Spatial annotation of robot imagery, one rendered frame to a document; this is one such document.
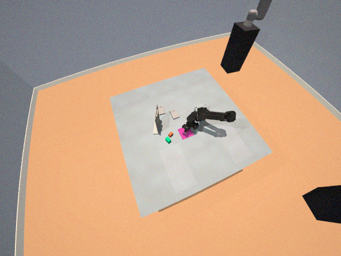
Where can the pink square marked zone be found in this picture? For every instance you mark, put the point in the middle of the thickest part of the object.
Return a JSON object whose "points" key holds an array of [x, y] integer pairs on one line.
{"points": [[183, 135]]}

